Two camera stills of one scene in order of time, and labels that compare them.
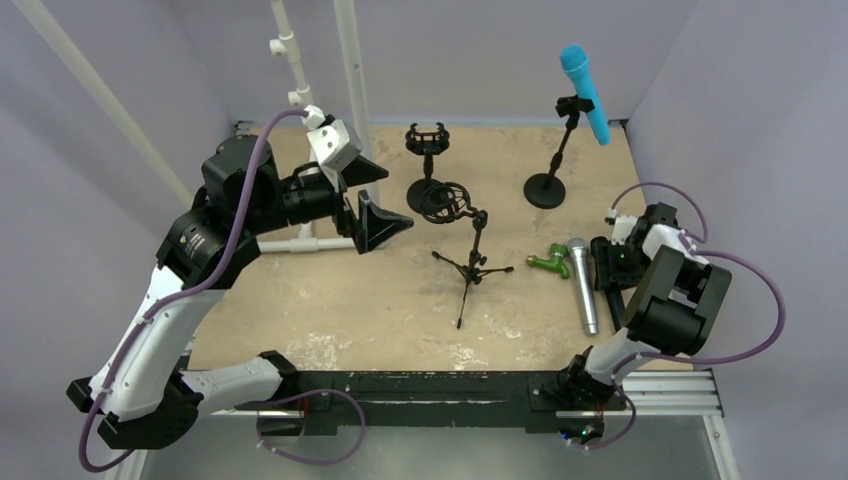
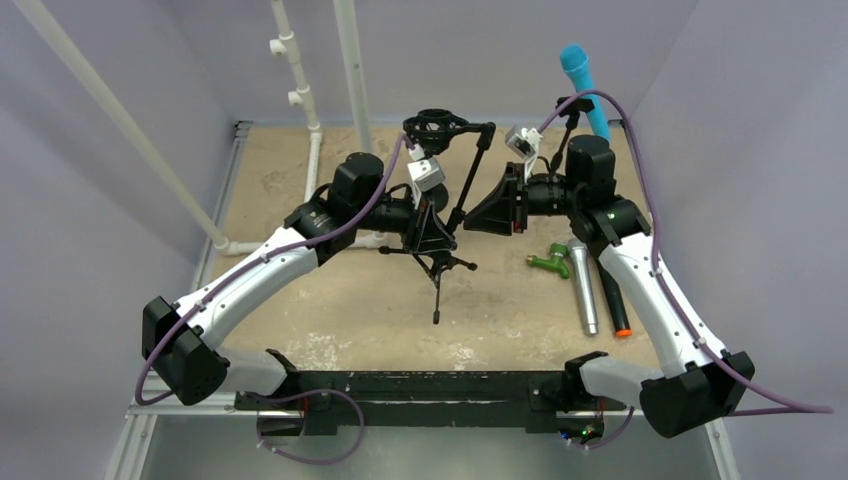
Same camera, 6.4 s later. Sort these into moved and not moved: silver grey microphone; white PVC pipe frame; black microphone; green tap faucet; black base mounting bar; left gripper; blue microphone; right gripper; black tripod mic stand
Moved: black tripod mic stand; left gripper; right gripper
Not moved: white PVC pipe frame; black base mounting bar; green tap faucet; silver grey microphone; black microphone; blue microphone
